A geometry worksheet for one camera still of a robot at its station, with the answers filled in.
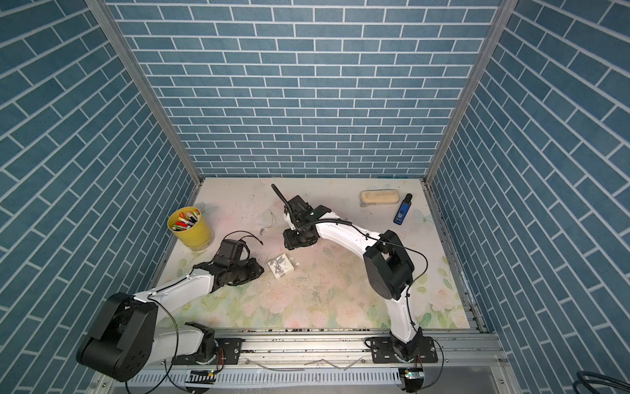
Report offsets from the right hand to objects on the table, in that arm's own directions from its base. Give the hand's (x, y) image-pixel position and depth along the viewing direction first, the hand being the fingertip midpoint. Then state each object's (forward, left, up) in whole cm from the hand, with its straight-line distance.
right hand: (291, 244), depth 88 cm
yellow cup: (0, +34, +1) cm, 34 cm away
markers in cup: (+5, +41, +4) cm, 41 cm away
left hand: (-8, +8, -7) cm, 13 cm away
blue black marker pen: (+25, -45, -6) cm, 51 cm away
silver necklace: (+16, +15, -9) cm, 24 cm away
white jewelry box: (-6, +3, -6) cm, 9 cm away
